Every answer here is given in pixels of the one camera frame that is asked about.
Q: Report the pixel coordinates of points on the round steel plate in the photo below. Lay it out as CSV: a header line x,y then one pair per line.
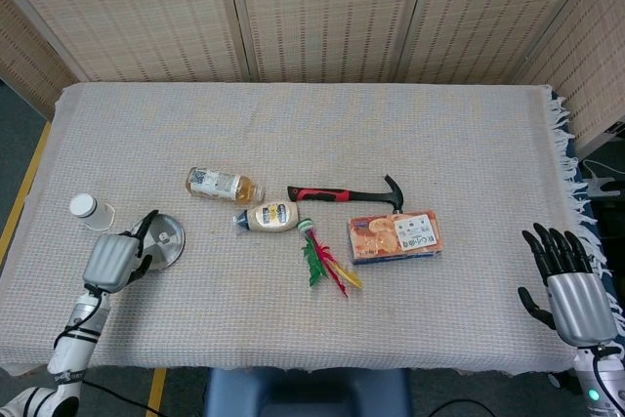
x,y
171,251

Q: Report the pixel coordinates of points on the dark blue under cloth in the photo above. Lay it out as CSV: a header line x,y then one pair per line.
x,y
586,192

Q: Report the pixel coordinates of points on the red black claw hammer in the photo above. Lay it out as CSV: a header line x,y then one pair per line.
x,y
332,195

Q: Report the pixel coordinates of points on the colourful feather shuttlecock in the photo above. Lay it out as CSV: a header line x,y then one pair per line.
x,y
320,256

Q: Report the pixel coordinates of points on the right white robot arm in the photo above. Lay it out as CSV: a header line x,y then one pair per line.
x,y
598,383

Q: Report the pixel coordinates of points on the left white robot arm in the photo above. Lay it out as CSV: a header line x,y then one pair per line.
x,y
73,339

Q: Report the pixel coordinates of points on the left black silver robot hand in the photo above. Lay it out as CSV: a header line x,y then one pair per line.
x,y
110,261

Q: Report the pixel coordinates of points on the woven bamboo folding screen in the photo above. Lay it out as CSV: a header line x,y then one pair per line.
x,y
332,12

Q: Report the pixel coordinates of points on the orange blue biscuit box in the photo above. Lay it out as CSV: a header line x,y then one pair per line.
x,y
395,238

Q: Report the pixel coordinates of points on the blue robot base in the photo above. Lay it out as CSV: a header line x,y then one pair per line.
x,y
307,395

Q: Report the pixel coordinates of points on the white paper cup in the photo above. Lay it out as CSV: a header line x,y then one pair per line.
x,y
95,214

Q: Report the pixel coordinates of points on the mayonnaise squeeze bottle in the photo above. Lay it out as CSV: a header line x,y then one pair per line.
x,y
271,217

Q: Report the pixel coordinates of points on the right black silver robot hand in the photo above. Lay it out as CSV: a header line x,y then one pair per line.
x,y
581,307

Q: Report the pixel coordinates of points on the tea bottle with label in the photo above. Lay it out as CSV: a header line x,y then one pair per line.
x,y
217,185

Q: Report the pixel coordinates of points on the beige woven tablecloth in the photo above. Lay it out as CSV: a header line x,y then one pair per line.
x,y
312,134

